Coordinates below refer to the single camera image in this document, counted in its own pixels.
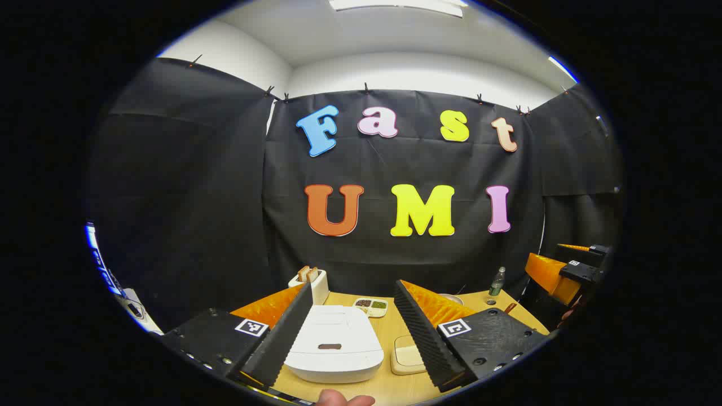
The white rice cooker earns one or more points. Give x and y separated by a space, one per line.
338 330

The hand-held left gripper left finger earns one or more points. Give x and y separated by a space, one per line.
282 338

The white toaster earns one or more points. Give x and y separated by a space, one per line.
320 290

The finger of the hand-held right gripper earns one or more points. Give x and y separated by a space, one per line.
589 252
544 273

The toast slice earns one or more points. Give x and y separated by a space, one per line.
304 273
313 274

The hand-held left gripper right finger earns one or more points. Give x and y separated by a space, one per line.
420 338

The white round plate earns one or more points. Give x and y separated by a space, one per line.
451 298

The clear box of rice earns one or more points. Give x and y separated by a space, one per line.
406 358

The black phone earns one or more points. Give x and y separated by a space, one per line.
136 310

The computer monitor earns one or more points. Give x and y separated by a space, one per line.
98 259

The white box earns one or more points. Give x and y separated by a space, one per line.
149 325

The green glass bottle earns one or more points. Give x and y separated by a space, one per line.
497 285

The brown wooden spoon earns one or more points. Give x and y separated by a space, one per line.
510 308

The white divided dish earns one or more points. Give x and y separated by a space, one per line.
370 307

